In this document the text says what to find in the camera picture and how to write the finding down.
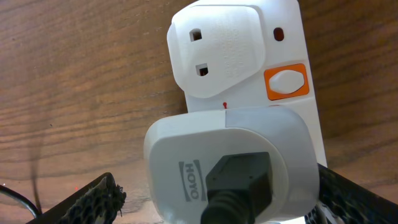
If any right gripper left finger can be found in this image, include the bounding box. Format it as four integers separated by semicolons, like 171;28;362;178
27;172;127;224

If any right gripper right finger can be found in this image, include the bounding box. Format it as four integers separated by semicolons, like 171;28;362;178
304;164;397;224

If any white USB charger adapter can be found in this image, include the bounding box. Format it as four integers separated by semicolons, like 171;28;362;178
144;106;320;223

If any white power strip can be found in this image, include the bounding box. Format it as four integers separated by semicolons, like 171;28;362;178
167;0;326;165

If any black right camera cable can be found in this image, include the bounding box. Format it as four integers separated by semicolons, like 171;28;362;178
0;184;43;218

